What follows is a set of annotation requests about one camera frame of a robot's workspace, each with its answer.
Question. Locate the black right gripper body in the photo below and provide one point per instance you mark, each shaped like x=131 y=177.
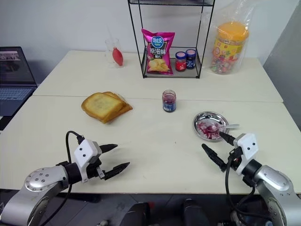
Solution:
x=235 y=159

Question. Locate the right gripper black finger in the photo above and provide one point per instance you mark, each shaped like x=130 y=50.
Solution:
x=214 y=156
x=227 y=137

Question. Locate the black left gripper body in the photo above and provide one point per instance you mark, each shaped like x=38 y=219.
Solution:
x=95 y=170

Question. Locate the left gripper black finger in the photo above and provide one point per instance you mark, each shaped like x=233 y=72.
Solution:
x=117 y=169
x=108 y=147

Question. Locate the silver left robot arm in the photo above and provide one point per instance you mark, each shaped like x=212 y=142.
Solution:
x=40 y=180

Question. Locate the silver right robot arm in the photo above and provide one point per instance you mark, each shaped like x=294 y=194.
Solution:
x=275 y=183

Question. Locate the toasted bread slice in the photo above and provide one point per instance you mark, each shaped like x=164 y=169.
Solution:
x=130 y=108
x=124 y=107
x=101 y=106

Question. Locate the open purple jam jar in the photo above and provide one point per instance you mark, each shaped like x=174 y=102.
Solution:
x=168 y=103

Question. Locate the blue label jam jar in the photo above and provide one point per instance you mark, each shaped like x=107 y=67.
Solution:
x=190 y=60

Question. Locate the red label jam jar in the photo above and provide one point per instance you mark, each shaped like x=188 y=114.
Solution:
x=180 y=62

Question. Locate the metal spoon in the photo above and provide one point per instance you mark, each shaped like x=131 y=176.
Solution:
x=231 y=126

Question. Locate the round metal plate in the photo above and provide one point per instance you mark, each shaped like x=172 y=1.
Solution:
x=209 y=117

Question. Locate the dark rounded shape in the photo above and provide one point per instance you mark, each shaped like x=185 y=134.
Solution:
x=195 y=213
x=140 y=213

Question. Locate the orange lid candy jar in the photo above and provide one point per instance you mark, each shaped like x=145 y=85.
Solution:
x=229 y=47

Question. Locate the red bulb dropper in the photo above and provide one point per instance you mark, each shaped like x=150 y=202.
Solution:
x=117 y=56

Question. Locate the clear drinking glass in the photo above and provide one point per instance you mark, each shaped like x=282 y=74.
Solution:
x=109 y=53

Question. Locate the pink potato chips bag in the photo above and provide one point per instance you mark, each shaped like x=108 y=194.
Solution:
x=157 y=51

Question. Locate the dark open laptop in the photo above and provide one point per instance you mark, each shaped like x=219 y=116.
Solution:
x=14 y=70

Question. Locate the clear plastic bag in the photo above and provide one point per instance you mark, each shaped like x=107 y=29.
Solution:
x=241 y=11

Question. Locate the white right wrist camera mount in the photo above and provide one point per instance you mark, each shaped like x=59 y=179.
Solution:
x=247 y=143

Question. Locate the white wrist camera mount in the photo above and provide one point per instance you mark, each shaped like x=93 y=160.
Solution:
x=247 y=143
x=83 y=150

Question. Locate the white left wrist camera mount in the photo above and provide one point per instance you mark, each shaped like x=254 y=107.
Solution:
x=83 y=150

